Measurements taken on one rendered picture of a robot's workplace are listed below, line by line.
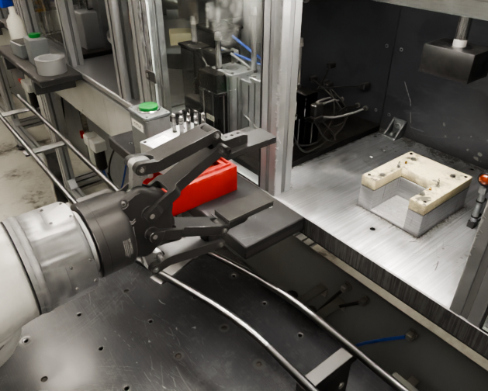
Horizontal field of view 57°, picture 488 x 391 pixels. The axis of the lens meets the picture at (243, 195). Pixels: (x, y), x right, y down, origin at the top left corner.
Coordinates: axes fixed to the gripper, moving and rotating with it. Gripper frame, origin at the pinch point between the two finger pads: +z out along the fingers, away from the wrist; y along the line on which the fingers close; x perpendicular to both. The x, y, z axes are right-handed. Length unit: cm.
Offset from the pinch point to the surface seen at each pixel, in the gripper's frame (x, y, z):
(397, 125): 20, -19, 63
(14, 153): 265, -112, 16
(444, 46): 1.3, 7.9, 40.3
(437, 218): -6.4, -19.7, 37.4
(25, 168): 240, -112, 16
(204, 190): 25.1, -18.4, 9.5
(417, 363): -11, -56, 38
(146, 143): 34.5, -10.5, 3.4
